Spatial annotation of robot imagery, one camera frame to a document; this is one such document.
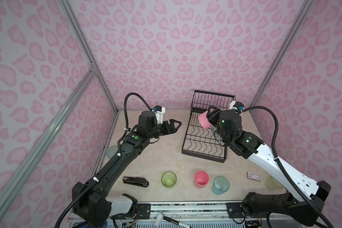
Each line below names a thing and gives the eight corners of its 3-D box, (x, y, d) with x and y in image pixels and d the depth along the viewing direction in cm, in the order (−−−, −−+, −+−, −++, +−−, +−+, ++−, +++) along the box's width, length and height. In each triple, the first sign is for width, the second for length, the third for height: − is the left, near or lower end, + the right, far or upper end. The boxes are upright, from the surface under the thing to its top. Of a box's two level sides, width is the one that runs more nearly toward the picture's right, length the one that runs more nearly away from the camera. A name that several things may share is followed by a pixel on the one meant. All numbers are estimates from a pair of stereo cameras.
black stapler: (123, 182, 85) (122, 180, 82) (126, 176, 87) (124, 174, 84) (147, 188, 83) (146, 186, 80) (149, 181, 85) (148, 179, 82)
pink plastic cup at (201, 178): (194, 187, 83) (196, 182, 75) (193, 176, 87) (195, 170, 79) (206, 187, 83) (210, 182, 75) (205, 176, 87) (208, 170, 79)
